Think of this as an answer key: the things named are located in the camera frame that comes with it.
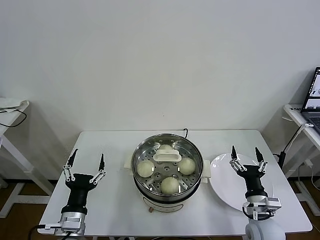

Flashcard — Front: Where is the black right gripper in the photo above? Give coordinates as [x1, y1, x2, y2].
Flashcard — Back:
[229, 145, 268, 198]

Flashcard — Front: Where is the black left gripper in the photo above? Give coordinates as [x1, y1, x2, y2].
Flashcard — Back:
[61, 148, 107, 215]

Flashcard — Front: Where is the round glass pot lid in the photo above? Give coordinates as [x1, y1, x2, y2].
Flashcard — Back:
[131, 133, 204, 196]

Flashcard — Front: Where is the steel steamer pot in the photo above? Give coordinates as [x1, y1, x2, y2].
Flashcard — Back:
[123, 133, 211, 201]

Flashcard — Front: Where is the perforated steel steamer tray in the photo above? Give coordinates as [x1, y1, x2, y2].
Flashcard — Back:
[134, 143, 200, 196]

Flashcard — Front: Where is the white oval plate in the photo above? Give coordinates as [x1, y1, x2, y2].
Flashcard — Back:
[209, 152, 275, 211]

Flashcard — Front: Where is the white side table with laptop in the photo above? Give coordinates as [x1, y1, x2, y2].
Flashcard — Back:
[283, 102, 320, 216]

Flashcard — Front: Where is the dark grey laptop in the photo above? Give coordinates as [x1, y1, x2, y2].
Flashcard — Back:
[301, 66, 320, 134]

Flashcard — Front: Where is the white electric cooker base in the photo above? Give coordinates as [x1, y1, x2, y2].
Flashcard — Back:
[134, 184, 197, 214]

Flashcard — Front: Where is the white side table with cloth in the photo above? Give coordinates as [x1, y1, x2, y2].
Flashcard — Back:
[0, 96, 55, 219]

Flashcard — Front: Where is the white cloth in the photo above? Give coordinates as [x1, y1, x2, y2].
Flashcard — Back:
[0, 97, 29, 113]

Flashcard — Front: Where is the black cable with adapter block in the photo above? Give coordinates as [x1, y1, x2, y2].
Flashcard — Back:
[272, 121, 314, 174]

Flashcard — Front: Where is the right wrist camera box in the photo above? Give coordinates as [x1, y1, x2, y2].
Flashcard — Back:
[241, 197, 282, 221]

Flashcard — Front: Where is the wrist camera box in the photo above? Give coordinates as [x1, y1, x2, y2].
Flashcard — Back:
[241, 197, 282, 221]
[37, 223, 63, 235]

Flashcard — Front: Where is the white cable with plug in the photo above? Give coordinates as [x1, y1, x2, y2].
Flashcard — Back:
[297, 158, 320, 193]

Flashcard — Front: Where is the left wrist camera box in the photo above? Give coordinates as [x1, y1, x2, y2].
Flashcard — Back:
[37, 223, 63, 235]

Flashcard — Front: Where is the thin black cable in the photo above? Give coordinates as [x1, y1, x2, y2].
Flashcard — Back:
[0, 106, 27, 129]

